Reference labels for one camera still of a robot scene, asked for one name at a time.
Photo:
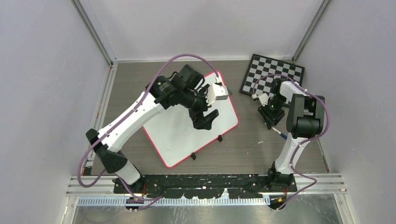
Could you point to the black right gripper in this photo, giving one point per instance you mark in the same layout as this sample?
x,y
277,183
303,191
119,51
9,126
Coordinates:
x,y
273,118

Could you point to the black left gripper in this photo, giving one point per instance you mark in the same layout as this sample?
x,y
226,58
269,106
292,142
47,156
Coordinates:
x,y
201,122

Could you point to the white marker pen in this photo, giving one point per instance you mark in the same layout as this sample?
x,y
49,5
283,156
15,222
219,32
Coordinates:
x,y
277,131

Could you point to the pink-framed whiteboard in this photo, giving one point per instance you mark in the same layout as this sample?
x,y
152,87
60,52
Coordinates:
x,y
174,138

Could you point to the blue marker cap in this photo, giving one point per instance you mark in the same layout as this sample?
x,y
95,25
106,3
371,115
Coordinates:
x,y
283,136

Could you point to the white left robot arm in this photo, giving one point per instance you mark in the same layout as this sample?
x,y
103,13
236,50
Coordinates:
x,y
185,88

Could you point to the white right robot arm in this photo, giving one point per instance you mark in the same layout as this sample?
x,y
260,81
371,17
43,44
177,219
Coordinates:
x,y
305,117

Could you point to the black and white chessboard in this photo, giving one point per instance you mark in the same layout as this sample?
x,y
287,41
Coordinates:
x,y
262,70

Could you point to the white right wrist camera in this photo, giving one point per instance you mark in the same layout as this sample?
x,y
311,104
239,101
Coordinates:
x,y
262,98

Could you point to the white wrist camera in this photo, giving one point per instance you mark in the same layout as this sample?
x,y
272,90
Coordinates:
x,y
262,98
216,92

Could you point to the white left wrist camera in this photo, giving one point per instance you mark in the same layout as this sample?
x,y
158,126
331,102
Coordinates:
x,y
216,92

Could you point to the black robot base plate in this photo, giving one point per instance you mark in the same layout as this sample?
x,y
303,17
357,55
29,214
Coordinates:
x,y
211,186

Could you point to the aluminium frame rail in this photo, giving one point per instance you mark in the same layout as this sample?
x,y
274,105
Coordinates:
x,y
102,194

